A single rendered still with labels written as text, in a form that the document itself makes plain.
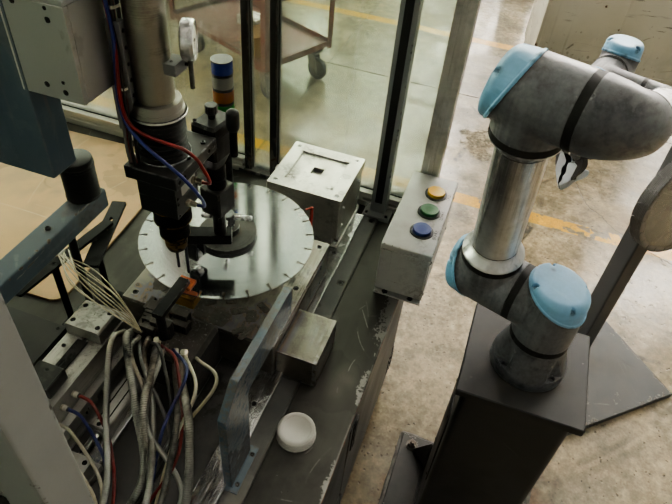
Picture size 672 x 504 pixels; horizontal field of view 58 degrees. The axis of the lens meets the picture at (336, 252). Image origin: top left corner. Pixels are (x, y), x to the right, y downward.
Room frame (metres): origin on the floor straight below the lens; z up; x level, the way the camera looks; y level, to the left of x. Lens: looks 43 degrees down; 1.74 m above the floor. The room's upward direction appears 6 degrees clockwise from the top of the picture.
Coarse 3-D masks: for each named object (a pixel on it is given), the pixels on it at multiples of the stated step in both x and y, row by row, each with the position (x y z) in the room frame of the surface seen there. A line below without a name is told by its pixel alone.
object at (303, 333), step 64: (128, 0) 0.67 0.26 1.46; (192, 192) 0.70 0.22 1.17; (320, 256) 0.93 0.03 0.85; (192, 320) 0.69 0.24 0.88; (256, 320) 0.73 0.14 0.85; (320, 320) 0.78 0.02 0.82; (192, 384) 0.60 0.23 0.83; (256, 384) 0.65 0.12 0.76; (128, 448) 0.50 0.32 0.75; (256, 448) 0.53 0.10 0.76
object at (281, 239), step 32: (256, 192) 0.99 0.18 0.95; (192, 224) 0.87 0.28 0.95; (256, 224) 0.89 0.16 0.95; (288, 224) 0.90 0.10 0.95; (160, 256) 0.78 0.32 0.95; (224, 256) 0.79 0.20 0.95; (256, 256) 0.80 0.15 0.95; (288, 256) 0.81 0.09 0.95; (192, 288) 0.71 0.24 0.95; (224, 288) 0.72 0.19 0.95; (256, 288) 0.72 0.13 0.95
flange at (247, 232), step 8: (200, 224) 0.87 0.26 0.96; (208, 224) 0.87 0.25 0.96; (240, 224) 0.87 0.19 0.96; (248, 224) 0.88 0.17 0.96; (232, 232) 0.84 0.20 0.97; (240, 232) 0.85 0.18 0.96; (248, 232) 0.86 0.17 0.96; (256, 232) 0.86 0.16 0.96; (232, 240) 0.83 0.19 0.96; (240, 240) 0.83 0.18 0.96; (248, 240) 0.83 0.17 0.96; (208, 248) 0.81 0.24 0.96; (216, 248) 0.80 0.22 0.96; (224, 248) 0.81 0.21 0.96; (232, 248) 0.81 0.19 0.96; (240, 248) 0.81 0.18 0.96
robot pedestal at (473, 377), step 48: (480, 336) 0.84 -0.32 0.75; (576, 336) 0.87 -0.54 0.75; (480, 384) 0.72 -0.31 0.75; (576, 384) 0.74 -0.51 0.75; (480, 432) 0.69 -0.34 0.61; (528, 432) 0.67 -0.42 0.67; (576, 432) 0.64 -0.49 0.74; (432, 480) 0.71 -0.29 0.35; (480, 480) 0.68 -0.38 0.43; (528, 480) 0.66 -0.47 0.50
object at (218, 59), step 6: (216, 54) 1.17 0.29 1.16; (222, 54) 1.17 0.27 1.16; (210, 60) 1.14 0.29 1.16; (216, 60) 1.14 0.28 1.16; (222, 60) 1.14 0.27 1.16; (228, 60) 1.15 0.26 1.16; (216, 66) 1.13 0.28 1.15; (222, 66) 1.13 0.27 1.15; (228, 66) 1.14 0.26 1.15; (216, 72) 1.13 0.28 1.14; (222, 72) 1.13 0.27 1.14; (228, 72) 1.14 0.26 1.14
